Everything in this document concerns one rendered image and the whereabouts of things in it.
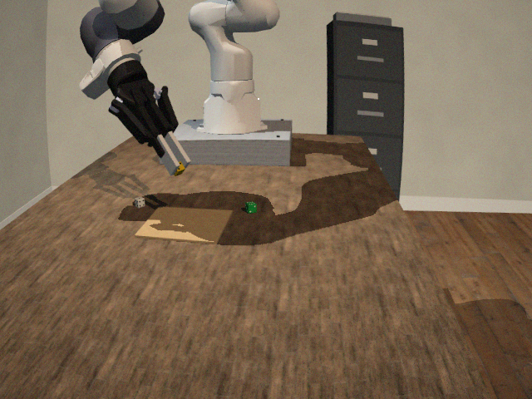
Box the yellow die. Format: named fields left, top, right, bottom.
left=174, top=161, right=185, bottom=176

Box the tan square mat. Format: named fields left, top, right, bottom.
left=135, top=206, right=233, bottom=244

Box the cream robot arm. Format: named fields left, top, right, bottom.
left=79, top=0, right=279, bottom=135

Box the green die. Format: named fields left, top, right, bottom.
left=245, top=202, right=257, bottom=214

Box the grey die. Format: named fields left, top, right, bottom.
left=135, top=197, right=145, bottom=208

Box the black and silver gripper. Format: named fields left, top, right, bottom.
left=107, top=60, right=191, bottom=175

